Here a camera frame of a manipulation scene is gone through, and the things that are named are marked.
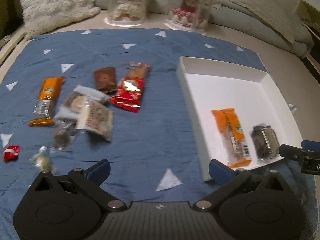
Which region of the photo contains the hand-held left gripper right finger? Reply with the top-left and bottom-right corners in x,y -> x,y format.
192,159 -> 292,210

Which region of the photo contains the clear display case cream doll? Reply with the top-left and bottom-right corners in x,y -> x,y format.
104,0 -> 150,27

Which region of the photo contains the red candy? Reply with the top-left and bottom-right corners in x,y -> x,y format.
2,145 -> 20,163

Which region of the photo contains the grey duvet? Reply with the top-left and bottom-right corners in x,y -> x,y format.
94,0 -> 314,58

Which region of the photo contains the white speckled snack packet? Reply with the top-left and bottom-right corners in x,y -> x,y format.
75,101 -> 113,142

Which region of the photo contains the orange snack bar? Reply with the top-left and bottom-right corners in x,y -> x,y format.
211,107 -> 252,168
27,76 -> 65,127

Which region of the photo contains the dark clear-wrapped snack packet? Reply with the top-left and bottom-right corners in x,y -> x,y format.
250,124 -> 280,161

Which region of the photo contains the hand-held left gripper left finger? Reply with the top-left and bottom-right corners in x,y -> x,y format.
29,159 -> 127,210

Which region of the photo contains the white cardboard box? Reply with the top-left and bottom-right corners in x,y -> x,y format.
176,57 -> 304,182

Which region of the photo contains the green white wrapped candy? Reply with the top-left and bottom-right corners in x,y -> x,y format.
30,146 -> 57,173

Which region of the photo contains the clear brownie packet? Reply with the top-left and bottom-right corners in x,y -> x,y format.
50,119 -> 78,153

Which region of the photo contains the red snack packet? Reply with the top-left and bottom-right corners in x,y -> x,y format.
109,77 -> 145,113
126,62 -> 153,80

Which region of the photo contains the beige fluffy blanket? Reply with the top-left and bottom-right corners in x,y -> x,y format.
224,0 -> 303,44

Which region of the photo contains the brown snack packet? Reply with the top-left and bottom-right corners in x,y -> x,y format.
92,67 -> 118,93

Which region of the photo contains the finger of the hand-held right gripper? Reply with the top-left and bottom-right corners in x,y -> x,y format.
279,144 -> 305,161
301,140 -> 320,153

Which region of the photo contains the blue quilted triangle-print blanket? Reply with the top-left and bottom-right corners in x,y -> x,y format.
0,28 -> 320,240

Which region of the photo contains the cream fluffy pillow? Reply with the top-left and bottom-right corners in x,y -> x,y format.
17,0 -> 100,39

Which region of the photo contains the white clear round-cookie packet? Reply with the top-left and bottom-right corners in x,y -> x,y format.
55,85 -> 110,120

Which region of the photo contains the clear display case red doll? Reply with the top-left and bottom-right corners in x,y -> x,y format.
164,0 -> 223,34

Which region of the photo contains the red dress doll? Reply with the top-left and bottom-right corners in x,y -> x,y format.
169,0 -> 208,29

